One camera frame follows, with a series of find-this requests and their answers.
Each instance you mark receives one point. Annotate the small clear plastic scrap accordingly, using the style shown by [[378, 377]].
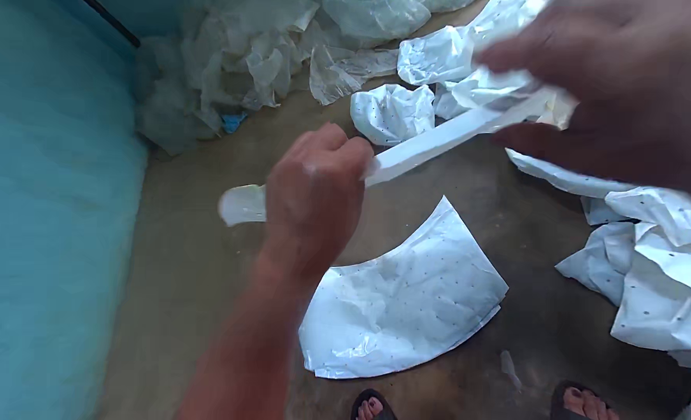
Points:
[[509, 369]]

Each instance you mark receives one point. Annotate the person's right fingers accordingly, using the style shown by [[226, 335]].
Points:
[[541, 49]]

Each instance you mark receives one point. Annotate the person's right hand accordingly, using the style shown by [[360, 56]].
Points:
[[631, 76]]

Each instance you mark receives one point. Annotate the person's left hand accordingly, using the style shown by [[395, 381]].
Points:
[[313, 198]]

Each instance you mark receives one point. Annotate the person's left fingers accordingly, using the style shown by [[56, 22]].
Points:
[[348, 153]]

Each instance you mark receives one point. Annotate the pile of translucent plastic sheets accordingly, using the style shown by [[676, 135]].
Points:
[[264, 52]]

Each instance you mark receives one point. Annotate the curved white dotted plastic sheet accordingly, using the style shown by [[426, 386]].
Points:
[[407, 303]]

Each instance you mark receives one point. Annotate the thin black rod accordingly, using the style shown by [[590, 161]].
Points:
[[112, 21]]

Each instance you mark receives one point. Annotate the small blue scrap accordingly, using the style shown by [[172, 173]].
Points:
[[233, 122]]

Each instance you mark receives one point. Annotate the long white plastic strip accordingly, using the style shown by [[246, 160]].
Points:
[[433, 142]]

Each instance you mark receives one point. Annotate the person's left forearm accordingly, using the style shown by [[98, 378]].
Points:
[[249, 350]]

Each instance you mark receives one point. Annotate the pile of white dotted sheets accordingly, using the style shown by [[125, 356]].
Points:
[[660, 280], [392, 114]]

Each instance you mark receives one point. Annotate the person's right thumb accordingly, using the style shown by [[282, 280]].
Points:
[[541, 140]]

